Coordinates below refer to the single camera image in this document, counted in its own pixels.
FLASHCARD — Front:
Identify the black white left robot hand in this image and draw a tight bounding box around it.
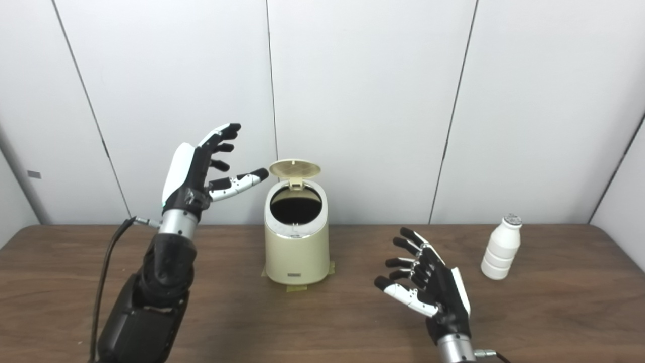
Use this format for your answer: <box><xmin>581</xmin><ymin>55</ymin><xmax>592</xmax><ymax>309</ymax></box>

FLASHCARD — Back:
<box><xmin>161</xmin><ymin>123</ymin><xmax>270</xmax><ymax>221</ymax></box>

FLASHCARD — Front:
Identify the small white plastic bottle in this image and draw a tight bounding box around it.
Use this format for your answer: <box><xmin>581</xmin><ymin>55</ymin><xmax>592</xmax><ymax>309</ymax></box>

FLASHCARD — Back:
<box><xmin>481</xmin><ymin>214</ymin><xmax>523</xmax><ymax>280</ymax></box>

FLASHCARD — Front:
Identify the cream-colored round bin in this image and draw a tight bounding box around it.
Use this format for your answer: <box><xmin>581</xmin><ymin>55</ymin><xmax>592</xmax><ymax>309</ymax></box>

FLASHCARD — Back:
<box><xmin>264</xmin><ymin>179</ymin><xmax>331</xmax><ymax>286</ymax></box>

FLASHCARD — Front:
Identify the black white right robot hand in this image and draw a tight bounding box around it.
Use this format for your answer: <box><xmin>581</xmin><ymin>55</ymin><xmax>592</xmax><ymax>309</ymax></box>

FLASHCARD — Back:
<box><xmin>374</xmin><ymin>227</ymin><xmax>472</xmax><ymax>346</ymax></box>

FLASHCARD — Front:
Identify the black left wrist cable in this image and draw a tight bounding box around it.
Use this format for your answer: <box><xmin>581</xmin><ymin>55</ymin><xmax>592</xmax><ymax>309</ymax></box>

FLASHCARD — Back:
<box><xmin>89</xmin><ymin>216</ymin><xmax>162</xmax><ymax>363</ymax></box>

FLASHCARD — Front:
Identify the cream-colored bin lid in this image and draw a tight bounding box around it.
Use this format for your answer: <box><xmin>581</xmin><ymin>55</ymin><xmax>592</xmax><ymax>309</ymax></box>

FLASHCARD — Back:
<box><xmin>269</xmin><ymin>159</ymin><xmax>321</xmax><ymax>191</ymax></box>

